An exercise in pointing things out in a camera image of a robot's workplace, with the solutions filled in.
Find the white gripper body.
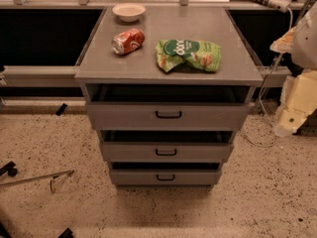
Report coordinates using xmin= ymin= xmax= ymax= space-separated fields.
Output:
xmin=273 ymin=69 xmax=317 ymax=137

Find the grey drawer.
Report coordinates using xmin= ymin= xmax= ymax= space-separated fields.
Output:
xmin=110 ymin=170 xmax=222 ymax=186
xmin=86 ymin=103 xmax=249 ymax=131
xmin=100 ymin=142 xmax=233 ymax=163

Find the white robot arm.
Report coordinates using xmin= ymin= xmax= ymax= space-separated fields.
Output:
xmin=270 ymin=3 xmax=317 ymax=137

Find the grey drawer cabinet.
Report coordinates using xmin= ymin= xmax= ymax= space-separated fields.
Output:
xmin=75 ymin=6 xmax=263 ymax=186

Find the grey bottom drawer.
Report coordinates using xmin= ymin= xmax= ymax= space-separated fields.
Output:
xmin=110 ymin=170 xmax=222 ymax=186

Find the grey top drawer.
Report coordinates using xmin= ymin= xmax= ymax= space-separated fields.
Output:
xmin=86 ymin=103 xmax=249 ymax=131

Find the green chip bag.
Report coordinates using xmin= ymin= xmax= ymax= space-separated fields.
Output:
xmin=156 ymin=40 xmax=221 ymax=72

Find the orange soda can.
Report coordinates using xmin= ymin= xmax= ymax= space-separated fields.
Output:
xmin=112 ymin=28 xmax=145 ymax=55

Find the white ceramic bowl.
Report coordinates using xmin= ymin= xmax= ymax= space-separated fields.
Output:
xmin=112 ymin=3 xmax=146 ymax=23

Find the metal rod with clip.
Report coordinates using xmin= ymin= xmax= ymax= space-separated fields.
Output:
xmin=0 ymin=170 xmax=74 ymax=193

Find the black floor foot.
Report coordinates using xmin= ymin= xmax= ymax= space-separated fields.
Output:
xmin=58 ymin=228 xmax=73 ymax=238

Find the black caster wheel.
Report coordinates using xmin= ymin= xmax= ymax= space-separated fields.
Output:
xmin=0 ymin=162 xmax=18 ymax=177

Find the white cable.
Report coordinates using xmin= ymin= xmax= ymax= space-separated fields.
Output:
xmin=242 ymin=7 xmax=295 ymax=149

